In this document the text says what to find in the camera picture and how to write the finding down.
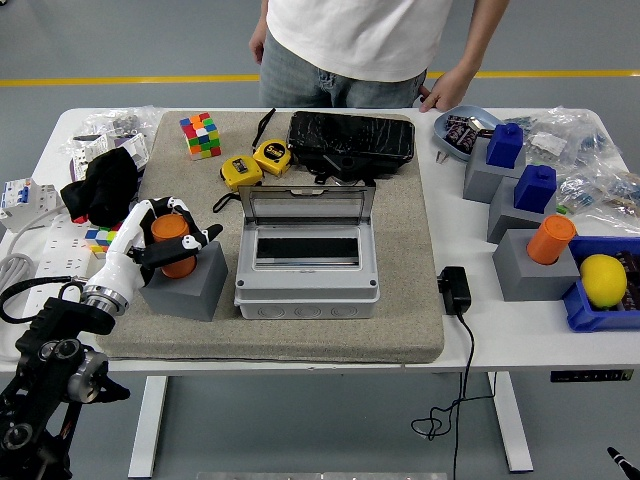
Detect person's right hand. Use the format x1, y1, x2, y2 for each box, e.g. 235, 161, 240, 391
248, 24, 269, 65

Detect person's left hand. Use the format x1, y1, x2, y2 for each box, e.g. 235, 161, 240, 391
418, 68, 475, 114

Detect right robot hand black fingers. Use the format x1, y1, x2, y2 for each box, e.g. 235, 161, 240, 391
605, 443, 640, 480

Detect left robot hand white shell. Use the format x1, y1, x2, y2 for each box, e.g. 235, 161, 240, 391
92, 196, 224, 302

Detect orange cylinder battery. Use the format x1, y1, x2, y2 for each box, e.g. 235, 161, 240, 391
526, 214, 578, 265
150, 214, 197, 279

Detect grey block with round hole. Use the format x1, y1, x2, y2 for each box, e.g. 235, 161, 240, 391
138, 239, 230, 322
492, 228, 582, 302

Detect blue block battery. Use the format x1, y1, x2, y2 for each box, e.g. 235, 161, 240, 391
486, 122, 525, 169
513, 164, 558, 212

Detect grey electrical junction box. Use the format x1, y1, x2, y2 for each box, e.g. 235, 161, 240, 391
234, 218, 381, 321

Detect small colourful puzzle cube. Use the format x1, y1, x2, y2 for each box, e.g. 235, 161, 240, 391
84, 224, 124, 260

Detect dark printed packets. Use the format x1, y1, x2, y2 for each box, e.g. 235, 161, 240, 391
444, 114, 494, 151

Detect light blue dish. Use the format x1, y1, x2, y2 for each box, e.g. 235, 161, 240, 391
433, 104, 506, 162

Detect white power strip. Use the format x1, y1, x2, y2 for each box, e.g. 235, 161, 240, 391
22, 214, 96, 321

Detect black cloth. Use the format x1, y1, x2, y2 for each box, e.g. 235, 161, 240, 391
59, 147, 141, 227

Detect black table control panel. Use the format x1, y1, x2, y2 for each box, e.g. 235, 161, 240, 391
550, 368, 635, 384

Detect person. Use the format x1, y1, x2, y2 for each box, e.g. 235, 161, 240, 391
248, 0, 511, 114

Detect grey block holder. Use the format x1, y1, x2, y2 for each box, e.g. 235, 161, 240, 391
487, 175, 559, 245
463, 135, 527, 204

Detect white printed packets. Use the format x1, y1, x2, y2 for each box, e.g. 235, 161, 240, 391
67, 133, 151, 182

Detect white circuit breaker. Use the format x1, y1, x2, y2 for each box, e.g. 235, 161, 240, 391
0, 177, 66, 234

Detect black plastic tray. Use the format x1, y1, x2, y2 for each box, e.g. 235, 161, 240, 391
287, 110, 417, 180

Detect large colourful puzzle cube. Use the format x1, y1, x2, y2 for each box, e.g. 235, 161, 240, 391
179, 111, 223, 161

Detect yellow tape measure 5m label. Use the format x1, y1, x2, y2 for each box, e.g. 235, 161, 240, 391
251, 107, 294, 177

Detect white table leg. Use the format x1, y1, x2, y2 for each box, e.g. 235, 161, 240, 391
487, 372, 534, 474
128, 375, 169, 479

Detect clear bag of blue parts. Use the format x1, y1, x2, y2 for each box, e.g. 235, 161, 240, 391
504, 105, 626, 171

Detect yellow tape measure dark label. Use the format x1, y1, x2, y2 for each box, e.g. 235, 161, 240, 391
213, 155, 265, 214

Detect clear bag of small parts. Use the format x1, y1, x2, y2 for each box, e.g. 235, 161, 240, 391
62, 104, 164, 151

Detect blue storage bin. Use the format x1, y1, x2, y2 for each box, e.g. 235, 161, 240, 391
560, 235, 640, 334

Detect dark packets in bin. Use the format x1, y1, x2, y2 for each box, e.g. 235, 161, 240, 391
615, 249, 640, 312

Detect yellow lemon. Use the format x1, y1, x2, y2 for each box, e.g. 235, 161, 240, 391
579, 253, 628, 309

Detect clear bag of mixed parts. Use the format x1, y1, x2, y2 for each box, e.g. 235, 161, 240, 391
554, 164, 640, 231

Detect black power adapter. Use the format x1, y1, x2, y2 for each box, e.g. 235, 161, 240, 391
437, 265, 473, 316

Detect grey-brown mat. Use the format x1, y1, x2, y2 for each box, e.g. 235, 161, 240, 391
94, 110, 446, 364

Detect black bracket with hole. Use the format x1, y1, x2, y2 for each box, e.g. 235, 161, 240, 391
313, 153, 377, 188

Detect black adapter cord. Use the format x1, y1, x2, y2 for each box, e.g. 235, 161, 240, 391
409, 312, 496, 480

